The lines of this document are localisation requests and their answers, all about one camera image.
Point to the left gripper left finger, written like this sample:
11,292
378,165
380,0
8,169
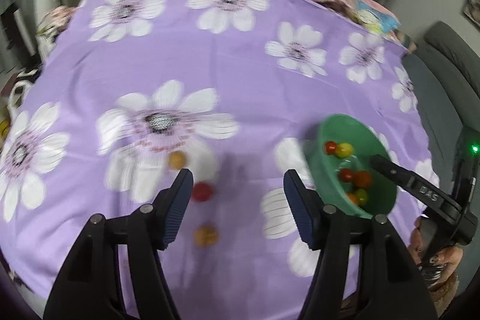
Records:
113,256

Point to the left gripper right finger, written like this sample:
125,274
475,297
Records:
364,270

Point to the small orange tangerine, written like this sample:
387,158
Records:
353,198

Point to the green plastic bowl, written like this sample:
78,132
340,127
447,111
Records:
324,168

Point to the red cherry tomato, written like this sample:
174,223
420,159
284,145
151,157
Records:
330,147
202,192
362,179
346,175

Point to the person right hand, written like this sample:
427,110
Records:
449,258

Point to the small tan longan fruit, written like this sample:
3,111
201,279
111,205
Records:
206,236
177,160

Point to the grey sofa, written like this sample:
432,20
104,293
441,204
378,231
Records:
444,72

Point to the white plastic bag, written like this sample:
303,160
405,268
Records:
17,95

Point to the blue cartoon plush pillow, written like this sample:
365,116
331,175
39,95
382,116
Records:
374,17

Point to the purple floral tablecloth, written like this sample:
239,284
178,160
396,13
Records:
238,86

